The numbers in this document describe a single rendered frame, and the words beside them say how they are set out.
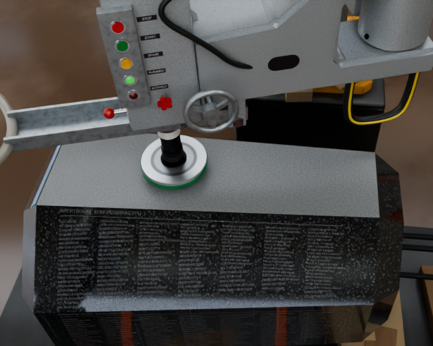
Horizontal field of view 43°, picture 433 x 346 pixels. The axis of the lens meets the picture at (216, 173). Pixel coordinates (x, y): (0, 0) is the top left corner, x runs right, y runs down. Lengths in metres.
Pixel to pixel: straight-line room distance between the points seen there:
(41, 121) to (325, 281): 0.98
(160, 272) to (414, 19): 1.03
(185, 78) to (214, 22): 0.16
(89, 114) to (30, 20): 2.74
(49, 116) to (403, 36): 1.02
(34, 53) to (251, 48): 2.77
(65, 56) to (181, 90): 2.53
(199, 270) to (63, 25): 2.82
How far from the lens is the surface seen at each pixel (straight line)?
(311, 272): 1.74
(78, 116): 1.71
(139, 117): 1.51
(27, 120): 1.73
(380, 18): 1.54
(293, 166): 1.82
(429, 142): 3.23
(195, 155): 1.79
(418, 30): 1.58
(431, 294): 2.55
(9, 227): 3.01
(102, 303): 1.85
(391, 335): 2.28
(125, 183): 1.83
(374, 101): 2.28
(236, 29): 1.40
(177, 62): 1.40
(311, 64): 1.51
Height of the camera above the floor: 2.23
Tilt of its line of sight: 49 degrees down
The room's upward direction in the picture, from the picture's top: 5 degrees counter-clockwise
